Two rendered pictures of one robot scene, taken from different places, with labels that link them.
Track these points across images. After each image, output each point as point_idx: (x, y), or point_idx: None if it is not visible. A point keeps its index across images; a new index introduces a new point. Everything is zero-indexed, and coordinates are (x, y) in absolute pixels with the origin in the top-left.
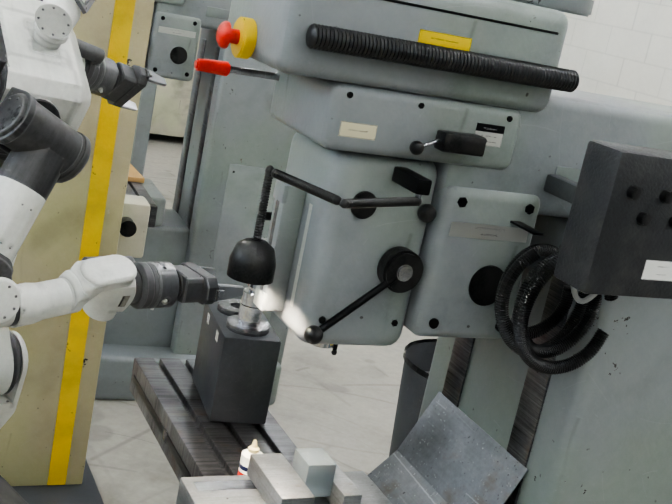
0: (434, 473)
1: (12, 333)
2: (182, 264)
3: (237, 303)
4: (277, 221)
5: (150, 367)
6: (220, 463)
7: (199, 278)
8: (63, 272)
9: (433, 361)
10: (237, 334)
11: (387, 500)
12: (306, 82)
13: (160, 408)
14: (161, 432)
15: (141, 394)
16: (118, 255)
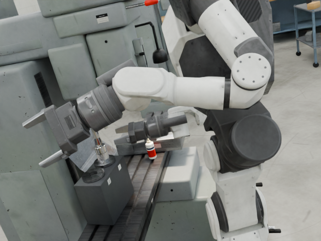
0: (86, 153)
1: (212, 201)
2: (133, 130)
3: (90, 176)
4: (144, 50)
5: (130, 234)
6: (146, 175)
7: (136, 122)
8: None
9: (52, 146)
10: (115, 157)
11: (121, 136)
12: (132, 1)
13: (147, 204)
14: (152, 206)
15: (142, 234)
16: (174, 107)
